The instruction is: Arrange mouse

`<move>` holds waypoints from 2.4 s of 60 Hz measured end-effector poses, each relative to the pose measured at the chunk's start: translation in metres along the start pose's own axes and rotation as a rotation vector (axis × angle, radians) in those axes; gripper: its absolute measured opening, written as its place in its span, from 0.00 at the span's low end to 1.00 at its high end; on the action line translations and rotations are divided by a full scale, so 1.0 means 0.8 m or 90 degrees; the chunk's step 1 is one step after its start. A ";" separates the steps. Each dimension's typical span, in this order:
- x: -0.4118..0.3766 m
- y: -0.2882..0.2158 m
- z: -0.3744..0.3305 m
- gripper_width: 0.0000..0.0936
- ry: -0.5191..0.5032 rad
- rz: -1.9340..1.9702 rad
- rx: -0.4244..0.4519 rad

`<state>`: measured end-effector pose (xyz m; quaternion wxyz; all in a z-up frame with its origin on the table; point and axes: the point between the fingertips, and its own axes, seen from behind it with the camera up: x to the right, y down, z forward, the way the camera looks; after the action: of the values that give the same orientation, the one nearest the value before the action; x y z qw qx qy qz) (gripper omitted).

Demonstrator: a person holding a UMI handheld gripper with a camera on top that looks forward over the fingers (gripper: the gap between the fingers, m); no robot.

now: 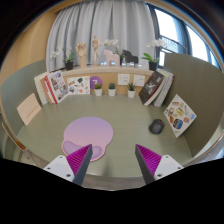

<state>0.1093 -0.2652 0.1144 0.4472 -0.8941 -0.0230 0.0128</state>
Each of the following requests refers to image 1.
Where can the black cover book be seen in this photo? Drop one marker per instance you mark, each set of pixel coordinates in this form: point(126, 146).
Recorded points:
point(151, 87)

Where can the white book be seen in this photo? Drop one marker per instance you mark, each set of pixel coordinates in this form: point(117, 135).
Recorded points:
point(39, 87)

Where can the black computer mouse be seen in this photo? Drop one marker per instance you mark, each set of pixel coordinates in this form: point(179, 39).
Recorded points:
point(156, 126)

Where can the purple mouse pad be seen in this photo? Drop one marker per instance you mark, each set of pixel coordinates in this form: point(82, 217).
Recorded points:
point(88, 131)

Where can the colourful sticker sheet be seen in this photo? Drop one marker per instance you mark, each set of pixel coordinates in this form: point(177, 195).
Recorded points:
point(180, 115)

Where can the white wall socket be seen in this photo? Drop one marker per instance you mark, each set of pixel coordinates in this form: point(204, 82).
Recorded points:
point(139, 80)
point(123, 79)

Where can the white illustrated card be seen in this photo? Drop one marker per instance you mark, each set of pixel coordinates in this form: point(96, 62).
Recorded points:
point(78, 86)

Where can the grey curtain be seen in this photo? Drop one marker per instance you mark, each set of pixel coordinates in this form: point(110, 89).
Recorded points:
point(100, 23)

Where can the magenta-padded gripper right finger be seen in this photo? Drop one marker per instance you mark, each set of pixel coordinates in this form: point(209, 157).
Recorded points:
point(163, 166)

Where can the wooden shelf ledge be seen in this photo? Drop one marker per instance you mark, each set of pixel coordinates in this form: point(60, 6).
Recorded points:
point(106, 70)

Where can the red-edged photo magazine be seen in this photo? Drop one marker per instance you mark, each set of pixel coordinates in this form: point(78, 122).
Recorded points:
point(57, 86)

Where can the pink card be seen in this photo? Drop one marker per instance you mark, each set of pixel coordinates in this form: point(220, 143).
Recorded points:
point(29, 109)

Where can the small potted succulent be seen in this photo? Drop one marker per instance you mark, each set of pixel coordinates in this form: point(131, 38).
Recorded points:
point(112, 91)
point(131, 93)
point(98, 91)

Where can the white books stack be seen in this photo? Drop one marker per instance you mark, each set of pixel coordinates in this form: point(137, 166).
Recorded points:
point(167, 86)

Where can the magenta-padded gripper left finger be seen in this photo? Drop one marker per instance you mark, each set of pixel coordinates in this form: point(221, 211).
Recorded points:
point(63, 166)

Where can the black horse figure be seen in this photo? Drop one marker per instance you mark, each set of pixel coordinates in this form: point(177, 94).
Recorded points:
point(130, 58)

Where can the wooden hand model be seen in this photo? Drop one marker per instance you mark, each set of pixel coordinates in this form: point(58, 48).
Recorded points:
point(81, 53)

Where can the window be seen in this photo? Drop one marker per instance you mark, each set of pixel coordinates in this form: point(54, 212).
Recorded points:
point(173, 30)

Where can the wooden mannequin figure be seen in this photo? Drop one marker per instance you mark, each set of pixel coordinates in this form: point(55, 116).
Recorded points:
point(96, 46)

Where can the pink horse figure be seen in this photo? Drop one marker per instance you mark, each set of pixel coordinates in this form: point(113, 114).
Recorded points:
point(111, 57)

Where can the white orchid in black pot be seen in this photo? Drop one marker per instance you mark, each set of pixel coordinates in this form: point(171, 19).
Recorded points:
point(153, 65)
point(69, 65)
point(111, 42)

